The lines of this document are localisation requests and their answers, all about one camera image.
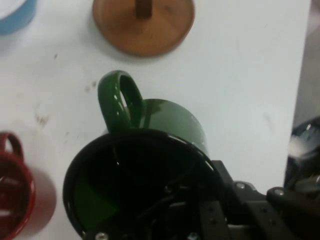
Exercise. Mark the blue bowl white inside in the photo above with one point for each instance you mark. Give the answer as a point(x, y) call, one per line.
point(17, 22)

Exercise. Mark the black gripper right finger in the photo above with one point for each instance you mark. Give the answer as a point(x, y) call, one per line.
point(275, 217)

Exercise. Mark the green enamel mug white print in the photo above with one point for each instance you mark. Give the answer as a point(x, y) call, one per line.
point(170, 117)

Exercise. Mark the black rounded object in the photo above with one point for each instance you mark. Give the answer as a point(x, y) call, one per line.
point(305, 135)

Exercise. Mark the wooden mug tree stand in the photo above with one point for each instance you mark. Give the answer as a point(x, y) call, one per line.
point(125, 32)

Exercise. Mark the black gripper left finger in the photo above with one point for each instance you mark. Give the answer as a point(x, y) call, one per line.
point(212, 225)

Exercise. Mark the red enamel mug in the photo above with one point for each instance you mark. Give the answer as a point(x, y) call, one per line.
point(40, 200)

